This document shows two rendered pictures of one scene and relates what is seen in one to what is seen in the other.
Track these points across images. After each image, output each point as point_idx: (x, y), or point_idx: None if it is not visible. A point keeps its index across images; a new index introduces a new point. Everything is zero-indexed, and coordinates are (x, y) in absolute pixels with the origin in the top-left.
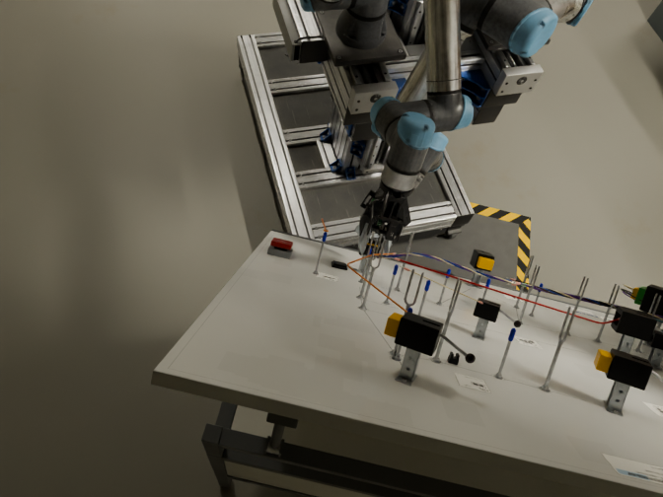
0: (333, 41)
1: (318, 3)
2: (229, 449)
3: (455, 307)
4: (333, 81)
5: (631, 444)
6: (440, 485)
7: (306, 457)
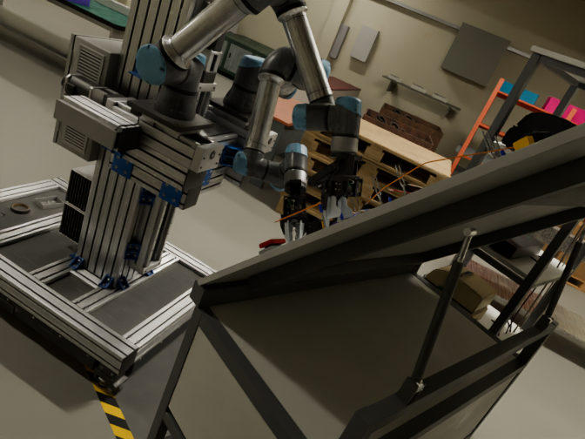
0: (164, 117)
1: (171, 72)
2: (380, 426)
3: None
4: (155, 160)
5: None
6: (479, 356)
7: (424, 388)
